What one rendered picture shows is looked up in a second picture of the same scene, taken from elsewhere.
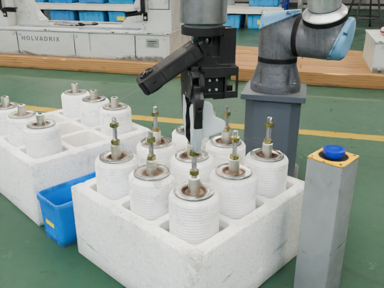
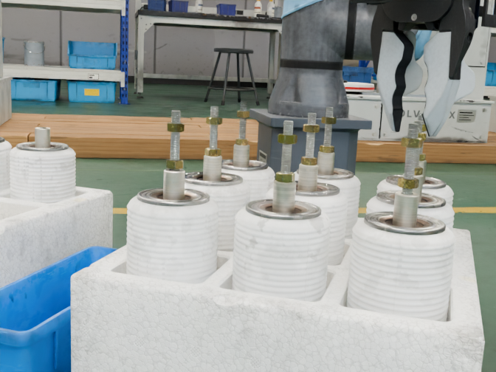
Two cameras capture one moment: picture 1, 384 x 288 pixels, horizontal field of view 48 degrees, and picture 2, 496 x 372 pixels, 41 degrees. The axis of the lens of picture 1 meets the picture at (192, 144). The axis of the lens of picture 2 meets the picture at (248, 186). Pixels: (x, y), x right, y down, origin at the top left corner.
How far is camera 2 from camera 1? 0.53 m
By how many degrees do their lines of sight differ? 28
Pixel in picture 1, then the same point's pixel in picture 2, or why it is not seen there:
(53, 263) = not seen: outside the picture
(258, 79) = (288, 97)
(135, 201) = (268, 269)
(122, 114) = (66, 159)
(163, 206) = (322, 273)
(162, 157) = (239, 202)
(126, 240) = (257, 359)
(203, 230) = (445, 292)
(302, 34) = (366, 18)
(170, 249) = (405, 339)
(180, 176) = not seen: hidden behind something
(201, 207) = (447, 243)
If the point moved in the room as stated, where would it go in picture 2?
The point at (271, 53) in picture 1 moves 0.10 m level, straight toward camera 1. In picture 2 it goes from (313, 51) to (336, 52)
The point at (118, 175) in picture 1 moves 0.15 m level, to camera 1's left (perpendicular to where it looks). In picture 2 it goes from (198, 230) to (43, 243)
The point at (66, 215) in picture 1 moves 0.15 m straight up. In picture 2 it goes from (38, 355) to (37, 214)
